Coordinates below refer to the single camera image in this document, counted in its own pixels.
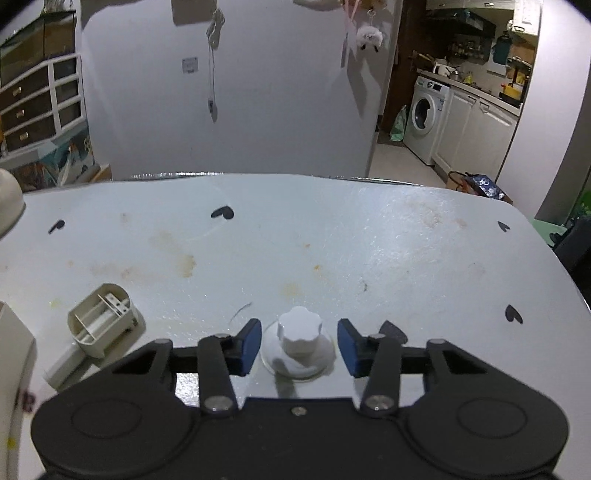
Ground white shallow tray box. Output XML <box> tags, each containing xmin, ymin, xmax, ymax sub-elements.
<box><xmin>0</xmin><ymin>302</ymin><xmax>36</xmax><ymax>479</ymax></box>

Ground white kitchen base cabinets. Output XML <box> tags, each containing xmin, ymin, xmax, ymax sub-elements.
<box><xmin>432</xmin><ymin>88</ymin><xmax>518</xmax><ymax>180</ymax></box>

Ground black chair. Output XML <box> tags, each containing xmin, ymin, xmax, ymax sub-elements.
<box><xmin>553</xmin><ymin>216</ymin><xmax>591</xmax><ymax>302</ymax></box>

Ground beige plastic holder with handle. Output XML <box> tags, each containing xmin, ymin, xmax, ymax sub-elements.
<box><xmin>44</xmin><ymin>283</ymin><xmax>139</xmax><ymax>389</ymax></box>

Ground glass fish tank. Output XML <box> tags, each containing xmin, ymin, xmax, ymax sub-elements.
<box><xmin>1</xmin><ymin>10</ymin><xmax>76</xmax><ymax>84</ymax></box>

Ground white suction knob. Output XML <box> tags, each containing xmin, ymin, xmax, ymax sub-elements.
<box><xmin>260</xmin><ymin>306</ymin><xmax>335</xmax><ymax>381</ymax></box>

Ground white washing machine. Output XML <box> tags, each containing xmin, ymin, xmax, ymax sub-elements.
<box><xmin>404</xmin><ymin>75</ymin><xmax>450</xmax><ymax>166</ymax></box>

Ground cream cat-shaped ceramic jar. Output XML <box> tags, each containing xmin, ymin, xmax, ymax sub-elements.
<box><xmin>0</xmin><ymin>169</ymin><xmax>25</xmax><ymax>237</ymax></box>

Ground white drawer cabinet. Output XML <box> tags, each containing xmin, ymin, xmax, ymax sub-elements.
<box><xmin>1</xmin><ymin>54</ymin><xmax>86</xmax><ymax>154</ymax></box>

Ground white plush sheep toy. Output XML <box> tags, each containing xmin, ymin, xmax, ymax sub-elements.
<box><xmin>356</xmin><ymin>25</ymin><xmax>384</xmax><ymax>52</ymax></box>

